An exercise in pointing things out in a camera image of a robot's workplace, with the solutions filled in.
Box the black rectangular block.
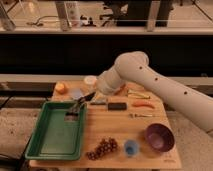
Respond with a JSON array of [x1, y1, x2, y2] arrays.
[[108, 103, 127, 110]]

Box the light blue cloth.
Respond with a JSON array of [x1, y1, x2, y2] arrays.
[[70, 88, 84, 100]]

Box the dark scrub brush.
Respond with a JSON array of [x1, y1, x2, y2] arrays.
[[65, 112, 78, 121]]

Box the orange fruit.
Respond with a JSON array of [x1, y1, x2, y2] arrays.
[[55, 83, 68, 94]]

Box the orange carrot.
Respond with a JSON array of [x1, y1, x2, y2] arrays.
[[132, 101, 155, 109]]

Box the small metal tool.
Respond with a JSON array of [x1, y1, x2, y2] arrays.
[[129, 113, 153, 118]]

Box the white cup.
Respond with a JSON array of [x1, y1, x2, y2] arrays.
[[84, 75, 97, 88]]

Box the yellow-green tongs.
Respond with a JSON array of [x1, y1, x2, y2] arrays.
[[127, 89, 150, 99]]

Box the red bowl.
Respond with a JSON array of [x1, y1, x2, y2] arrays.
[[114, 84, 126, 95]]

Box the bunch of dark grapes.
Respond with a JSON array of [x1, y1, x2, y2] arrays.
[[86, 138, 118, 160]]

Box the wooden board table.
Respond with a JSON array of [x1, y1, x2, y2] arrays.
[[30, 83, 181, 170]]

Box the purple bowl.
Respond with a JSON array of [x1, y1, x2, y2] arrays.
[[145, 123, 175, 152]]

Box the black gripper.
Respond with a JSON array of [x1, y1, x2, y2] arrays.
[[70, 92, 95, 112]]

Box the green plastic tray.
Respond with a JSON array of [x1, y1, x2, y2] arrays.
[[25, 102, 87, 161]]

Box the blue plastic cup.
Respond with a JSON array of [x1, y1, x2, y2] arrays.
[[124, 140, 139, 157]]

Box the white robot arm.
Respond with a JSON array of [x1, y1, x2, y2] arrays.
[[94, 51, 213, 137]]

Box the blue sponge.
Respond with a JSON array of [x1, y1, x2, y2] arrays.
[[90, 94, 107, 105]]

